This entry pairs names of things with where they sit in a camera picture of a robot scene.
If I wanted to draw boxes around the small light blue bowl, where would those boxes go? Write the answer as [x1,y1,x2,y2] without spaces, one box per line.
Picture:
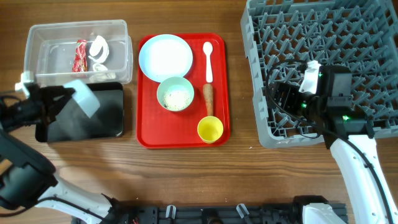
[63,80,100,118]

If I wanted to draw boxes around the red snack wrapper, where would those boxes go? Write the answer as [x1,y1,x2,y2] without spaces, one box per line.
[72,39,88,72]

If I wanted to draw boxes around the white plastic wrap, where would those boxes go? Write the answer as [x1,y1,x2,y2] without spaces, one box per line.
[88,35,116,83]

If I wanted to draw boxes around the yellow plastic cup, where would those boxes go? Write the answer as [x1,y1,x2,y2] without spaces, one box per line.
[197,116,224,144]

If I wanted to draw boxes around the white rice grains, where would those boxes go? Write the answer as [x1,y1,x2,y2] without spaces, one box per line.
[163,89,192,111]

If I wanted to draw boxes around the mint green bowl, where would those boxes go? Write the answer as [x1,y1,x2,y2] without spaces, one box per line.
[156,77,195,112]

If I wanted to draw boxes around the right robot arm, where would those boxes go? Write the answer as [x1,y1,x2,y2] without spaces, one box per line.
[266,60,397,223]

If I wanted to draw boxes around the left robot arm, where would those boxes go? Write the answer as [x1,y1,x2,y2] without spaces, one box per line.
[1,80,116,223]

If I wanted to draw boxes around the grey dishwasher rack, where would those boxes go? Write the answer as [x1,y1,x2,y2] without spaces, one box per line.
[240,0,397,148]

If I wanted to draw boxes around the black plastic tray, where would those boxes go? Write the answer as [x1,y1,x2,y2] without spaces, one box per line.
[35,82,124,142]

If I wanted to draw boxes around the clear plastic bin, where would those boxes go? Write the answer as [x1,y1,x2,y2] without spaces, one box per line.
[24,20,133,86]

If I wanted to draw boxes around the orange carrot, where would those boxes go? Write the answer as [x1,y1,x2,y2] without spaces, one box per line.
[203,83,214,116]

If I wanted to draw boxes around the white plastic spoon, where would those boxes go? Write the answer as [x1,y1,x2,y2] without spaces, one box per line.
[203,42,213,83]

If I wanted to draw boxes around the red serving tray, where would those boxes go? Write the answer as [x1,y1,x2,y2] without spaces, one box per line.
[136,33,231,149]

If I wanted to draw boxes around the large light blue plate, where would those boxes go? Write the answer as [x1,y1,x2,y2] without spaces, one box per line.
[139,34,193,83]

